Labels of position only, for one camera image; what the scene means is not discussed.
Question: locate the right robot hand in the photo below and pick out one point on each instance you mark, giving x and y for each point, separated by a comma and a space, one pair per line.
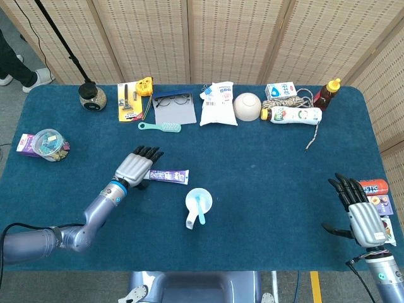
367, 224

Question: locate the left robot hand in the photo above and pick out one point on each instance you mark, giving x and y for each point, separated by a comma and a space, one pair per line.
132, 168

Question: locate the purple white toothpaste tube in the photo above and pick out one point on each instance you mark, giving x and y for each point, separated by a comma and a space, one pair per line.
172, 176

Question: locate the light blue toothbrush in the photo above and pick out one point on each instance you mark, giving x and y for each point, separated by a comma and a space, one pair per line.
200, 210

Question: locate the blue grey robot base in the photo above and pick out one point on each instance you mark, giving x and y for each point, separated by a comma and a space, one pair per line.
195, 288

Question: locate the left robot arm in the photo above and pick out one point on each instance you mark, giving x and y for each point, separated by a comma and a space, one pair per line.
94, 211

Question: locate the purple snack box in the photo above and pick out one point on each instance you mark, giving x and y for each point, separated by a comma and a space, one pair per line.
383, 204

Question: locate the orange drink can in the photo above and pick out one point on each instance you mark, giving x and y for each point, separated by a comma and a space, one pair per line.
377, 186

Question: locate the mint green hairbrush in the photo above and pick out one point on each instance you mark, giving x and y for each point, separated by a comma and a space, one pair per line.
170, 127

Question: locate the razor on yellow card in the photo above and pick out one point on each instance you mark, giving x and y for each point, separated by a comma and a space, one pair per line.
127, 107

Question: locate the grey blue glasses case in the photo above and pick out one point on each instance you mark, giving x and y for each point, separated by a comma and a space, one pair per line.
175, 115

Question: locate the black round eyeglasses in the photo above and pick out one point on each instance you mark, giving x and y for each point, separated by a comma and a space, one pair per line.
172, 101

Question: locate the glass jar black lid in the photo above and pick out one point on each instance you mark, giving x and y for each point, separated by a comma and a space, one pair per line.
93, 101

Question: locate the yellow tape measure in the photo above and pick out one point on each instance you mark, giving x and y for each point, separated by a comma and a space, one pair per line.
144, 86

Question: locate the clear jar of clips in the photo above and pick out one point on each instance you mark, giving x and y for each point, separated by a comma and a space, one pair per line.
49, 145

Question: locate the white powder bag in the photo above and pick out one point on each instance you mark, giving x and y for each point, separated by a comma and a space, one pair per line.
217, 112

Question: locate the blue binder clip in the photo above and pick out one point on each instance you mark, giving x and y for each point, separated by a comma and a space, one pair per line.
206, 91

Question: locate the purple white small carton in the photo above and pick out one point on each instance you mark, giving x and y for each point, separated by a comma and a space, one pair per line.
25, 145

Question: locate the white table leg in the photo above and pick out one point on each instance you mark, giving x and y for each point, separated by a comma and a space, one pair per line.
274, 284

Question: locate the blue carpet table mat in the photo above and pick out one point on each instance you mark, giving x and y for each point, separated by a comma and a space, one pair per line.
252, 246

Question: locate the white shoe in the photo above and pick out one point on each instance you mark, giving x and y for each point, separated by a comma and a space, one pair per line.
5, 80
39, 79

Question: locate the beige bowl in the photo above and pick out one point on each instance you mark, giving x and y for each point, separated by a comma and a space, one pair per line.
247, 105

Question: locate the white drink bottle yellow cap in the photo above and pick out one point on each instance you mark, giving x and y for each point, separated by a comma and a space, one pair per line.
293, 115

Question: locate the honey bottle yellow cap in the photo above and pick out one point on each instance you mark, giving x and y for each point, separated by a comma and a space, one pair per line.
325, 98

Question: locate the black stand pole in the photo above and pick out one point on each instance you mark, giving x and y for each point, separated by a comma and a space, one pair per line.
63, 42

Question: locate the white blue milk carton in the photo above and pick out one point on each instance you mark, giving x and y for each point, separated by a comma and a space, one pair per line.
281, 90

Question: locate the person in dark trousers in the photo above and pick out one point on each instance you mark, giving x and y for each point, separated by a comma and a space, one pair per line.
12, 63

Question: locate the bamboo folding screen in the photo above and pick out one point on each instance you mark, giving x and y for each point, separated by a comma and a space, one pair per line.
233, 41

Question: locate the grey metal bracket plate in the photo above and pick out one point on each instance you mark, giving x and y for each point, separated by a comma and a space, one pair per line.
267, 298
135, 293

